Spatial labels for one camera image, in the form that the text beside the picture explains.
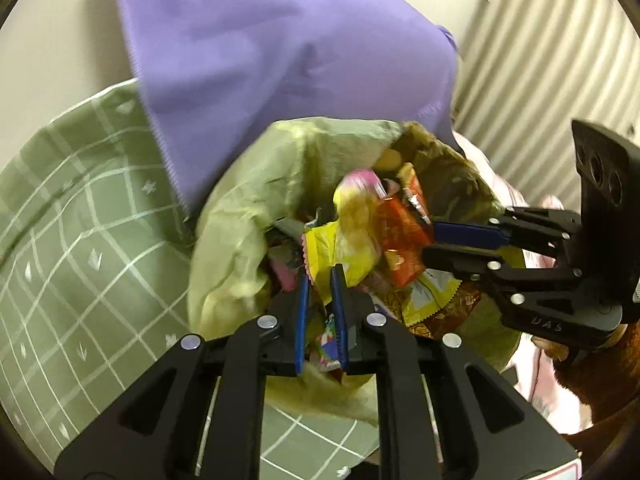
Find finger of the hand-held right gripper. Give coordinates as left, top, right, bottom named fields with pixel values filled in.
left=432, top=205, right=583, bottom=256
left=421, top=242, right=586, bottom=311

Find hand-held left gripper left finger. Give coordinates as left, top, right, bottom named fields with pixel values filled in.
left=54, top=265, right=313, bottom=480

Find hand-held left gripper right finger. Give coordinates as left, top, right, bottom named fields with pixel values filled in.
left=330, top=262, right=583, bottom=480

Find orange snack packet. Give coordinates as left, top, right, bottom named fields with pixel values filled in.
left=377, top=162, right=436, bottom=288

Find pink yellow wrapper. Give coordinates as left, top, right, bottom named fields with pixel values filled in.
left=332, top=169, right=388, bottom=288

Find yellow plastic bin bag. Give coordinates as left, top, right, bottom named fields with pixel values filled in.
left=187, top=117, right=526, bottom=426

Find person's right forearm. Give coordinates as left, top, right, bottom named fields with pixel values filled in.
left=552, top=322, right=640, bottom=461

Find person's right hand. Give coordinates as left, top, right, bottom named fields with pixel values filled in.
left=532, top=334, right=572, bottom=362

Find brown snack packet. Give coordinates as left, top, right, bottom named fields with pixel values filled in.
left=372, top=280, right=483, bottom=341

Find brown paper bag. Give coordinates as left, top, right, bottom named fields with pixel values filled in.
left=377, top=121, right=506, bottom=221

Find pink floral blanket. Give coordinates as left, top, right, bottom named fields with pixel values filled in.
left=452, top=130, right=596, bottom=436

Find striped curtain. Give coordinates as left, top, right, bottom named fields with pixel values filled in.
left=452, top=0, right=640, bottom=201

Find green checked tablecloth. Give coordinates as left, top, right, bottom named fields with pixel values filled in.
left=0, top=79, right=381, bottom=476

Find purple cloth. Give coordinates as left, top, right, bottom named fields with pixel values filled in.
left=112, top=0, right=458, bottom=216

